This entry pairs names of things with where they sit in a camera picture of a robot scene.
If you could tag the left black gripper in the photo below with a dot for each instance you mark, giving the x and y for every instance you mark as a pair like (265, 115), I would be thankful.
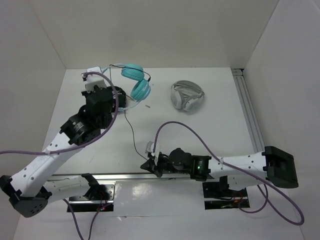
(84, 93)

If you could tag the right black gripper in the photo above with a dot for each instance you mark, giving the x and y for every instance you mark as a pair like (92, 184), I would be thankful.
(150, 165)

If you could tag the teal cat-ear headphones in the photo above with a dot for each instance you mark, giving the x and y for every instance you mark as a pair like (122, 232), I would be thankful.
(141, 89)

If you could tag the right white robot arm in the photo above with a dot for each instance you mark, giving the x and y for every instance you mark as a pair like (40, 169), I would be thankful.
(272, 165)

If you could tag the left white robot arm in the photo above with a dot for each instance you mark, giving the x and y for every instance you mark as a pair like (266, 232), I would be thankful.
(30, 191)

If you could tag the black headphones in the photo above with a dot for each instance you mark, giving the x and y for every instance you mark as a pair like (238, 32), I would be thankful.
(122, 100)

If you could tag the white grey gaming headset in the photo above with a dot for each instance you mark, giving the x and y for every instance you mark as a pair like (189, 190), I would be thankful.
(186, 95)

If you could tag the aluminium rail at front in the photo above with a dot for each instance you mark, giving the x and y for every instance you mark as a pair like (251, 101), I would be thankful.
(124, 177)

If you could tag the aluminium rail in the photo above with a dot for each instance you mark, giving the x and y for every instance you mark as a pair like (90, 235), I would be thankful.
(124, 177)
(248, 110)

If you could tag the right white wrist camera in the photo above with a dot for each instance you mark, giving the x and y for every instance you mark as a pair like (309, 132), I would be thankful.
(151, 150)

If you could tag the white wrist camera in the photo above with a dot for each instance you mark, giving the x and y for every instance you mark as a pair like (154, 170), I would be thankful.
(151, 150)
(92, 80)

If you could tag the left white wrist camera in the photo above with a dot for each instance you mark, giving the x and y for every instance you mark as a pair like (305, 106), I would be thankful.
(92, 80)

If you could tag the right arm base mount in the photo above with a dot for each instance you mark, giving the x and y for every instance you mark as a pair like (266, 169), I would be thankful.
(216, 199)

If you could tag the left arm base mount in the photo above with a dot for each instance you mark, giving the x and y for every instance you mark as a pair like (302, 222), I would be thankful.
(104, 199)

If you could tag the aluminium rail at right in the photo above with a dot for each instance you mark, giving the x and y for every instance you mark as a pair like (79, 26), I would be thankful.
(248, 110)

